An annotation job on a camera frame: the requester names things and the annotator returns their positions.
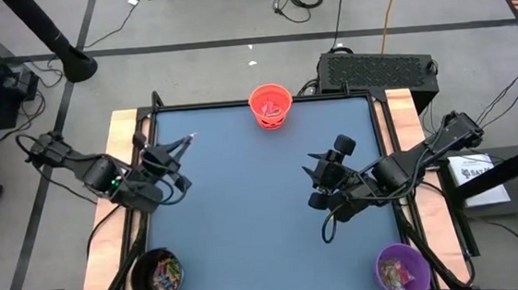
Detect white printed manual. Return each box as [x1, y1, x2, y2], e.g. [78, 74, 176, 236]
[446, 151, 512, 210]

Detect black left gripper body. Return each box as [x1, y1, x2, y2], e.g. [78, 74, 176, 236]
[131, 127, 194, 197]

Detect purple halloween bucket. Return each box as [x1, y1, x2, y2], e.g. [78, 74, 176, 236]
[371, 240, 432, 290]

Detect black pole stand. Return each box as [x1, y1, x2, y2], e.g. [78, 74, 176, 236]
[0, 0, 101, 90]

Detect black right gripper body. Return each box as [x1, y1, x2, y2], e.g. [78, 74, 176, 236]
[302, 132, 363, 212]

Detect black diagonal beam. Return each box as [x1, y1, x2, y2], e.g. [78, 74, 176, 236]
[451, 137, 518, 205]

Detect black computer case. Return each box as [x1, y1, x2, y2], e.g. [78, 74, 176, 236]
[315, 42, 442, 124]

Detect orange jack-o-lantern bucket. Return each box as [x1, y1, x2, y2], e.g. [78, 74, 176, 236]
[246, 81, 295, 133]

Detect red wrapped candy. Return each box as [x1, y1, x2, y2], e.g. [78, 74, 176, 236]
[259, 99, 276, 118]
[391, 266, 415, 290]

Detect hanging black cable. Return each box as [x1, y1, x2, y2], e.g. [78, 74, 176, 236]
[324, 0, 353, 52]

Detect hanging yellow cable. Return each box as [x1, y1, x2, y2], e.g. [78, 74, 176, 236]
[376, 0, 414, 55]

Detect wooden table side board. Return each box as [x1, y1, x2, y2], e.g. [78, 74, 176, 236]
[62, 107, 165, 290]
[371, 83, 473, 290]

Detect yellow tipped gripper cable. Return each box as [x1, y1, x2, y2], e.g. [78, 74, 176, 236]
[319, 202, 347, 246]

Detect black halloween bucket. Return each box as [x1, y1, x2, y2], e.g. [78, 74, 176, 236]
[127, 246, 187, 290]

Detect black table frame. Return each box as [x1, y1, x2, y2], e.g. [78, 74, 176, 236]
[132, 72, 410, 290]

